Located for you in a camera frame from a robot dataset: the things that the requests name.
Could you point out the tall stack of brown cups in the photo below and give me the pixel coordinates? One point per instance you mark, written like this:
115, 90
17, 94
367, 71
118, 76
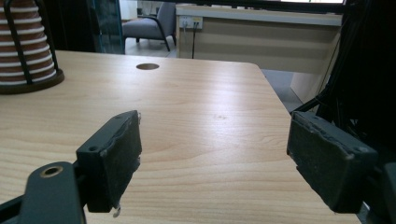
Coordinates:
34, 46

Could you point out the striped cup stack in holder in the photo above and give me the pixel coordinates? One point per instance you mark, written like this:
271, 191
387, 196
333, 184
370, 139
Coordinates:
37, 87

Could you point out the grey armchair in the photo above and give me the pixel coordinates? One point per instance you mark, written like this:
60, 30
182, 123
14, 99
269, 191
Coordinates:
146, 28

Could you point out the glass panel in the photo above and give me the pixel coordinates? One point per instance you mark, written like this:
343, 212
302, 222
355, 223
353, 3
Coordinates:
107, 25

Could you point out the beige counter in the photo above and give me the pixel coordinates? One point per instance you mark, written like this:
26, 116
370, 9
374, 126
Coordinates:
264, 46

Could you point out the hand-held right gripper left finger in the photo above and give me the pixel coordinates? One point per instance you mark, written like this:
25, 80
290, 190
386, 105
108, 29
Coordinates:
109, 161

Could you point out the black tripod stand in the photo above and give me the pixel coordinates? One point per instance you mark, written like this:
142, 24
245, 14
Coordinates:
361, 62

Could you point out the white wall socket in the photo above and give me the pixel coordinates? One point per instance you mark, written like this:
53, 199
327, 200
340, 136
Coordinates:
190, 21

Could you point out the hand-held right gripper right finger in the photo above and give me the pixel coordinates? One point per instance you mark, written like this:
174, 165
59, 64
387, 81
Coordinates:
330, 161

